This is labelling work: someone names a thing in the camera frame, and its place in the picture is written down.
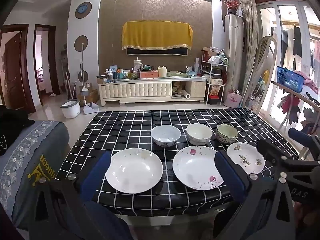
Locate green patterned bowl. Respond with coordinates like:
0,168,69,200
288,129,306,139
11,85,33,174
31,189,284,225
216,124,238,144

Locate grey embroidered sofa cover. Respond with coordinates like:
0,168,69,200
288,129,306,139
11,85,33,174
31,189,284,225
0,120,70,230

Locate large plain white plate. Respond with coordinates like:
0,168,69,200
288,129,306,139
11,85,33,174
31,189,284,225
105,148,163,194

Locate beige patterned curtain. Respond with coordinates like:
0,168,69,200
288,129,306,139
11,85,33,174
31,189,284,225
239,0,259,108

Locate wooden drying rack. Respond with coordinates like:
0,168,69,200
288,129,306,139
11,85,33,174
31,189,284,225
271,81,320,153

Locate white padded television cabinet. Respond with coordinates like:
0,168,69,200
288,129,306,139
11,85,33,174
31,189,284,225
98,77,207,106

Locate silver standing air conditioner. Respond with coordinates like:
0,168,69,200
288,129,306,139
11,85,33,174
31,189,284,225
224,14,244,98

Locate blue plastic basket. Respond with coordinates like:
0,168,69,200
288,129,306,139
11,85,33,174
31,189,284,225
276,66,306,93

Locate cream white bowl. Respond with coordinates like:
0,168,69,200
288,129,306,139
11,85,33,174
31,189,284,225
186,123,213,146

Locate pink bag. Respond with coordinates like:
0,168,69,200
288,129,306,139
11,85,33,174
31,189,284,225
224,88,243,108

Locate white dustpan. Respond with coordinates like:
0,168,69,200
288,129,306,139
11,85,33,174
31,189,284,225
83,102,100,115

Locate white plate green floral print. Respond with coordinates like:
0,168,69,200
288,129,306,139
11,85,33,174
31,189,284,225
226,142,265,175

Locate brown wooden door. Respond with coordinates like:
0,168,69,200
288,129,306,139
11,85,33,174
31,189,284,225
0,29,28,110

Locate cardboard boxes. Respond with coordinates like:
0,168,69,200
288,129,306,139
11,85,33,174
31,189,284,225
76,84,98,104

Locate blue wall clock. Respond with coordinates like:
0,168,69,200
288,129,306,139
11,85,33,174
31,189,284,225
75,2,92,19

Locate black garment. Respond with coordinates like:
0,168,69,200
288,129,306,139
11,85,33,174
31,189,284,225
0,104,35,157

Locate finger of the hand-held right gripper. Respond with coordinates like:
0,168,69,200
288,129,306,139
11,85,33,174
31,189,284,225
287,127,320,155
256,139,320,174

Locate white bowl blue floral print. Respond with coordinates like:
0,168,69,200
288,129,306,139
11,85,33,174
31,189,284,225
151,125,181,147

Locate person's left leg blue jeans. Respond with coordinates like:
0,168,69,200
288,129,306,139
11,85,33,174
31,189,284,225
81,197,134,240

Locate white plate pink petal print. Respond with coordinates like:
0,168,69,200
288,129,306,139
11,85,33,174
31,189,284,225
172,146,225,190

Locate white metal shelf rack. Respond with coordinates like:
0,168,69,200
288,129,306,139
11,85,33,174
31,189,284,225
201,52,228,105

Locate pink clothes pile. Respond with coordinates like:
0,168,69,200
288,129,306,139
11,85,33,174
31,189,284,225
295,71,320,95

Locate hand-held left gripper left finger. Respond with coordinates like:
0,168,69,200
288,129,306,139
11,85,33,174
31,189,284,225
29,151,112,240

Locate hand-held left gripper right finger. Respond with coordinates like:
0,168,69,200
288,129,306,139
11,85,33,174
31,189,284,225
214,151,304,240

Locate white grey mop bucket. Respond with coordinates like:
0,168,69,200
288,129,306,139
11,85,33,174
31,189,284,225
60,99,81,118

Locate white spin mop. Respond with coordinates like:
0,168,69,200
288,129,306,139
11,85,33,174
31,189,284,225
79,44,90,105

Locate black white checked tablecloth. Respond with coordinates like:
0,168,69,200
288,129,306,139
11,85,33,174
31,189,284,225
54,109,299,217

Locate yellow dust cloth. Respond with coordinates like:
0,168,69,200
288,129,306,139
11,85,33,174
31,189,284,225
122,20,194,51

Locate red hanging garment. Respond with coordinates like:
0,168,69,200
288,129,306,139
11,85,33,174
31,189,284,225
277,95,300,124

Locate red flowers in vase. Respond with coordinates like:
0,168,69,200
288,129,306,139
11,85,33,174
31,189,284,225
224,0,241,15

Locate arched standing mirror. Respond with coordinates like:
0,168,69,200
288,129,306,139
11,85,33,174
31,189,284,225
246,36,277,113

